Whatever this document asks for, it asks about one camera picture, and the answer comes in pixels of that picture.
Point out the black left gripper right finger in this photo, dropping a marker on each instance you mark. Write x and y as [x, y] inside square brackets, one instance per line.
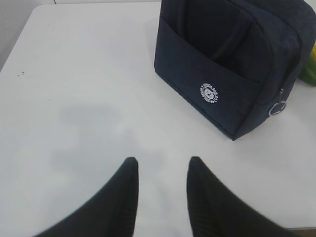
[214, 211]

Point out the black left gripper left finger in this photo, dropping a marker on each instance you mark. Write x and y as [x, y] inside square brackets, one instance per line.
[111, 212]

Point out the navy blue lunch bag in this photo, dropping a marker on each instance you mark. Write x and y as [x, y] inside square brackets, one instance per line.
[235, 61]

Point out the green cucumber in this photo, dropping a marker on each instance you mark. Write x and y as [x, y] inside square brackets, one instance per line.
[308, 73]

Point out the yellow lemon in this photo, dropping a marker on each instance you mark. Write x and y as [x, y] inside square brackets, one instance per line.
[313, 53]

